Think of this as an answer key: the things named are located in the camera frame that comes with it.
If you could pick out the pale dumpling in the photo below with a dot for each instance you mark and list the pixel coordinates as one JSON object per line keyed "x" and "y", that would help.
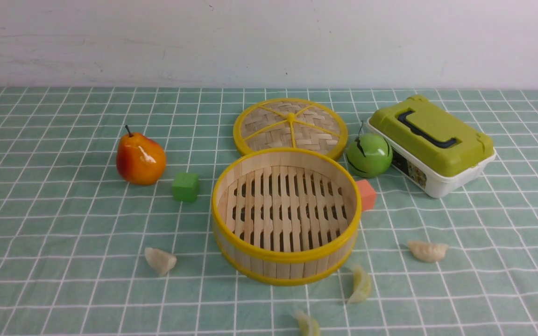
{"x": 427, "y": 251}
{"x": 160, "y": 261}

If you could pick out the yellowish dumpling front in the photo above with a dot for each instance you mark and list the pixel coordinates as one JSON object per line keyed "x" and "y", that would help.
{"x": 362, "y": 285}

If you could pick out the yellowish dumpling bottom edge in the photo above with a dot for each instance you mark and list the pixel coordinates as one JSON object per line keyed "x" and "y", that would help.
{"x": 308, "y": 326}

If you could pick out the woven bamboo steamer lid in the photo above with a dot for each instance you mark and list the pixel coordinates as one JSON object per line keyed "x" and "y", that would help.
{"x": 290, "y": 122}

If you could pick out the bamboo steamer tray yellow rim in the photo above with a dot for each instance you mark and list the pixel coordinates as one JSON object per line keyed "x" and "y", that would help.
{"x": 286, "y": 216}

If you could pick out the green cube block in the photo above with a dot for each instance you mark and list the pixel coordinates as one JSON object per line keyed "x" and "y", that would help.
{"x": 185, "y": 187}

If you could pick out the green apple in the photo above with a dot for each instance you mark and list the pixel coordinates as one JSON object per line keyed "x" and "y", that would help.
{"x": 369, "y": 154}

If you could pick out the orange cube block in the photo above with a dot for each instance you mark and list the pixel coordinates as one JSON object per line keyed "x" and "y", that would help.
{"x": 367, "y": 193}

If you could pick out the orange red pear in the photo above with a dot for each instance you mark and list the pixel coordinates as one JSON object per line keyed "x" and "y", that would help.
{"x": 140, "y": 160}

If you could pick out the green lidded white box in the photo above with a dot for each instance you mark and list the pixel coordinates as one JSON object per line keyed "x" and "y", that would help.
{"x": 431, "y": 147}

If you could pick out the green checkered tablecloth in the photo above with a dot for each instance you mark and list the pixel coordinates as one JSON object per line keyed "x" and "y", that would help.
{"x": 73, "y": 232}

